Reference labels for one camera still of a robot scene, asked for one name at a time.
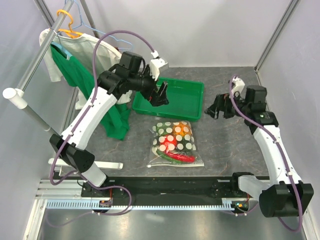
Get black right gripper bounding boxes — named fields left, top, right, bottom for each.
left=204, top=91, right=251, bottom=120

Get orange carrot with green leaves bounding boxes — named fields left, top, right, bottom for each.
left=172, top=121, right=193, bottom=143

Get clear dotted zip top bag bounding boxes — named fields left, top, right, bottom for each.
left=147, top=120, right=205, bottom=168

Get green chili pepper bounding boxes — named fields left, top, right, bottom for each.
left=155, top=150, right=183, bottom=165

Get red chili pepper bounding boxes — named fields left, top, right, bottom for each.
left=165, top=151, right=196, bottom=163

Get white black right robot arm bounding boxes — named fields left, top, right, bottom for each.
left=204, top=85, right=314, bottom=218

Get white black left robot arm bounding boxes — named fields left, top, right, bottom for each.
left=49, top=50, right=169, bottom=197

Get green plastic tray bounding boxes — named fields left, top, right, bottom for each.
left=132, top=77, right=205, bottom=122

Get white t-shirt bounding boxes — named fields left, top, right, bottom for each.
left=43, top=33, right=122, bottom=110

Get green t-shirt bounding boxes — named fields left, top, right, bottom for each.
left=50, top=46, right=131, bottom=141

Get teal clothes hanger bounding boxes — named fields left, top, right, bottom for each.
left=51, top=42, right=73, bottom=60

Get orange clothes hanger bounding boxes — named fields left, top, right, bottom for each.
left=56, top=9, right=83, bottom=39

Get silver clothes rack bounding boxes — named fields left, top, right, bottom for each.
left=2, top=0, right=124, bottom=171

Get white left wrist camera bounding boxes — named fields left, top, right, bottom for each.
left=149, top=50, right=169, bottom=82

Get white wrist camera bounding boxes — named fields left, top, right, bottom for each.
left=149, top=50, right=169, bottom=82
left=231, top=76, right=246, bottom=96

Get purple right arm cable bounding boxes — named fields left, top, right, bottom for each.
left=224, top=73, right=305, bottom=233

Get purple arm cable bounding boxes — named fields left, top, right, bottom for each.
left=44, top=29, right=157, bottom=228
left=224, top=73, right=305, bottom=233

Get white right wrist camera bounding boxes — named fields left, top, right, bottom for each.
left=231, top=76, right=246, bottom=96

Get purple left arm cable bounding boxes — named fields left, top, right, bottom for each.
left=44, top=29, right=157, bottom=228

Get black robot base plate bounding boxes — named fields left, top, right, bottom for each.
left=81, top=175, right=261, bottom=201

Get blue wire hanger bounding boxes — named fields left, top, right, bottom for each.
left=73, top=0, right=134, bottom=52

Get white slotted cable duct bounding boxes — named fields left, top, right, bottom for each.
left=46, top=199, right=247, bottom=211

